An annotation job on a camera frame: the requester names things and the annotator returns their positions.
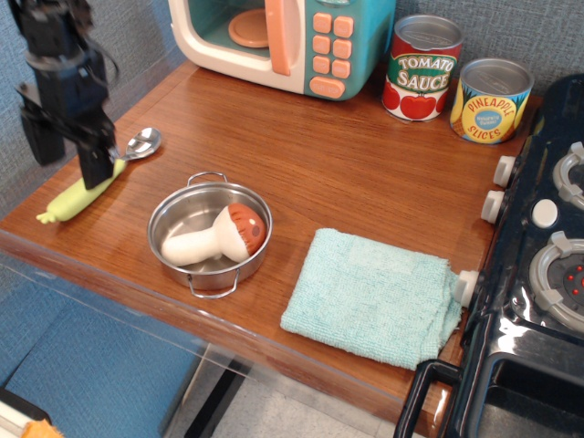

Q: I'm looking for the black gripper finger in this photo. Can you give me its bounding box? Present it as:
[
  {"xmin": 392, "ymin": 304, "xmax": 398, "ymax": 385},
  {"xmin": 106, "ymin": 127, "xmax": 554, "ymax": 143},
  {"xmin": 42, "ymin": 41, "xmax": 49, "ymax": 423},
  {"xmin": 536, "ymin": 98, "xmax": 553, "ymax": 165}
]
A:
[
  {"xmin": 77, "ymin": 141, "xmax": 114, "ymax": 190},
  {"xmin": 21, "ymin": 116, "xmax": 65, "ymax": 166}
]

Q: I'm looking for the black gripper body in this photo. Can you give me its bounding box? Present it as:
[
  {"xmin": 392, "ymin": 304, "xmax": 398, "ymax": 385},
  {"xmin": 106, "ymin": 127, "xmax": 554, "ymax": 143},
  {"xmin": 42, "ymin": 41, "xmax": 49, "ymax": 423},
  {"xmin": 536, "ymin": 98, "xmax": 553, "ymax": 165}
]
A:
[{"xmin": 17, "ymin": 49, "xmax": 115, "ymax": 154}]

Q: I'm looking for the yellow handled metal spoon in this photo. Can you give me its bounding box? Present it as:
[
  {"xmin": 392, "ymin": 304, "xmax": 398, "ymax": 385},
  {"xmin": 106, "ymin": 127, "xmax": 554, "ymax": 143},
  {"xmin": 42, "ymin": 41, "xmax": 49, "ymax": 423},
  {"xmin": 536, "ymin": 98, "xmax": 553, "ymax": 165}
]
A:
[{"xmin": 36, "ymin": 128, "xmax": 162, "ymax": 224}]

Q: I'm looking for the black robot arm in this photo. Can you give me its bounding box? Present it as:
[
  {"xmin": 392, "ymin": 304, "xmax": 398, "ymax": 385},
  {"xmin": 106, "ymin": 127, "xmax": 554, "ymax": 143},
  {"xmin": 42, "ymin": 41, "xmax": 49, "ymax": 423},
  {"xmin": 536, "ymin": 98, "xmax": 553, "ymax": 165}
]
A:
[{"xmin": 8, "ymin": 1, "xmax": 116, "ymax": 189}]

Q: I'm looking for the plush mushroom toy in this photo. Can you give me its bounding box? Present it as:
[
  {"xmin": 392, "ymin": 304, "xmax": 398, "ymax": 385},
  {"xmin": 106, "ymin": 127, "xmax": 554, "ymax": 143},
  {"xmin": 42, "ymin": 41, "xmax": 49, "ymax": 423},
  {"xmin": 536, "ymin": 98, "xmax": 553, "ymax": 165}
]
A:
[{"xmin": 161, "ymin": 203, "xmax": 266, "ymax": 266}]

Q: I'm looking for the toy microwave teal and pink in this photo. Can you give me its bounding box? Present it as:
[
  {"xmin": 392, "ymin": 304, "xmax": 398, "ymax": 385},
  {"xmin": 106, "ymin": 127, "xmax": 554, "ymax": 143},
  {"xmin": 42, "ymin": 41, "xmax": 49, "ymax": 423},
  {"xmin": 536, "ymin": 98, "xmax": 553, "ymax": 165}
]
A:
[{"xmin": 169, "ymin": 0, "xmax": 396, "ymax": 101}]

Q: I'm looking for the orange fuzzy object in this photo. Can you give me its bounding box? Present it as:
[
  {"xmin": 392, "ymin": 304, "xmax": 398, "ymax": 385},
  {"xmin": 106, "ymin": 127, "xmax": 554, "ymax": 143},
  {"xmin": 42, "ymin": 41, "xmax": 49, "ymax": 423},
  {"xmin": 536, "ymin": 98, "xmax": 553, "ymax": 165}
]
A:
[{"xmin": 20, "ymin": 420, "xmax": 64, "ymax": 438}]

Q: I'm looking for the light blue folded towel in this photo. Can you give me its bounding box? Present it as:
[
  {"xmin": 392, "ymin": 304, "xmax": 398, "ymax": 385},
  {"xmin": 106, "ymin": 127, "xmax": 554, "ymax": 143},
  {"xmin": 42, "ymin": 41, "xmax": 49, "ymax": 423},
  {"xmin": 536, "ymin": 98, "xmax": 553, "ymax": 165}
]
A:
[{"xmin": 280, "ymin": 228, "xmax": 462, "ymax": 370}]

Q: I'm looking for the tomato sauce can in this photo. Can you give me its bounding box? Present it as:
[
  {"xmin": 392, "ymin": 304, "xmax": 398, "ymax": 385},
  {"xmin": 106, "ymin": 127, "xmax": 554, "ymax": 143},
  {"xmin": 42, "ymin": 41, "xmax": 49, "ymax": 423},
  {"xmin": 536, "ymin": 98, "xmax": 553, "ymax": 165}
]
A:
[{"xmin": 382, "ymin": 15, "xmax": 464, "ymax": 121}]

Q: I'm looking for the grey stove knob lower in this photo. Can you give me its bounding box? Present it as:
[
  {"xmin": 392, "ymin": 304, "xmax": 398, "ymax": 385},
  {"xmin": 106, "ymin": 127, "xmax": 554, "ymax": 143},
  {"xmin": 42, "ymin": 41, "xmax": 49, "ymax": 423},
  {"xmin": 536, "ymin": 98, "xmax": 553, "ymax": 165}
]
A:
[{"xmin": 453, "ymin": 270, "xmax": 479, "ymax": 308}]

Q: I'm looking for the grey stove knob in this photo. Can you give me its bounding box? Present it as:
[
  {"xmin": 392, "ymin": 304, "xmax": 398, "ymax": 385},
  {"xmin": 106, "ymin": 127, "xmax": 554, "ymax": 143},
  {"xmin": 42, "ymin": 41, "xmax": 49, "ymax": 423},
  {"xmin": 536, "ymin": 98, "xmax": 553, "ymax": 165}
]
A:
[
  {"xmin": 453, "ymin": 270, "xmax": 479, "ymax": 308},
  {"xmin": 493, "ymin": 155, "xmax": 516, "ymax": 188},
  {"xmin": 481, "ymin": 191, "xmax": 505, "ymax": 224}
]

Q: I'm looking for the grey stove knob middle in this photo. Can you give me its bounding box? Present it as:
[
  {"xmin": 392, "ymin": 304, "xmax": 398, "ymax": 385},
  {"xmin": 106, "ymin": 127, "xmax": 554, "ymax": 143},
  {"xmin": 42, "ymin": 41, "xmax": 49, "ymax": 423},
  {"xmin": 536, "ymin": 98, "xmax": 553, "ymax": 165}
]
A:
[{"xmin": 481, "ymin": 191, "xmax": 505, "ymax": 224}]

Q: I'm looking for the pineapple slices can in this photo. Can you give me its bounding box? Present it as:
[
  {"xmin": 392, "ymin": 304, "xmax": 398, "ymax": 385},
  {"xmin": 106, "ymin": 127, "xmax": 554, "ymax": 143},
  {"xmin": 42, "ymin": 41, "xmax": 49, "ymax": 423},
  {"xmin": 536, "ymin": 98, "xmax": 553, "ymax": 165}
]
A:
[{"xmin": 450, "ymin": 57, "xmax": 534, "ymax": 145}]

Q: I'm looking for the grey stove knob upper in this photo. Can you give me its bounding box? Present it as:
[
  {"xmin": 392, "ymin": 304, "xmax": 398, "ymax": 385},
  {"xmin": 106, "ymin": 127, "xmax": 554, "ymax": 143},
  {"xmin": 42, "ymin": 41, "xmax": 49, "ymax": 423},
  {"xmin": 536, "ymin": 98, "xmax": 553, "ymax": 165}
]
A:
[{"xmin": 493, "ymin": 155, "xmax": 516, "ymax": 188}]

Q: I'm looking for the black toy stove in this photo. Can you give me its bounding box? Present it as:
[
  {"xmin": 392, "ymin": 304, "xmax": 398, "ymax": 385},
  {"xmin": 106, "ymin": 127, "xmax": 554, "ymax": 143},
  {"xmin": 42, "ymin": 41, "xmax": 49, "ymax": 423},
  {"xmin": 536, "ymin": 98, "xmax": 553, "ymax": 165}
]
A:
[{"xmin": 395, "ymin": 74, "xmax": 583, "ymax": 437}]

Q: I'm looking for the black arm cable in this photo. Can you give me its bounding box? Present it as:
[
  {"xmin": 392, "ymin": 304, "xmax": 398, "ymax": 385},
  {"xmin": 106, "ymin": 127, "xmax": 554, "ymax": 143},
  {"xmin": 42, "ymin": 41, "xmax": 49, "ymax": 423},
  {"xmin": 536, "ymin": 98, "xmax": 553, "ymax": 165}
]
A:
[{"xmin": 84, "ymin": 31, "xmax": 120, "ymax": 88}]

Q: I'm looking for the metal pot with handles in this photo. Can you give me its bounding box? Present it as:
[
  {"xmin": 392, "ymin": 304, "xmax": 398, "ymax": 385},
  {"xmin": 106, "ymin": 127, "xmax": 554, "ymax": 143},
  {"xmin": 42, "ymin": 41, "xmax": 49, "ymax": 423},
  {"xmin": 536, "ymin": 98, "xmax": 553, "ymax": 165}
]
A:
[{"xmin": 147, "ymin": 172, "xmax": 273, "ymax": 299}]

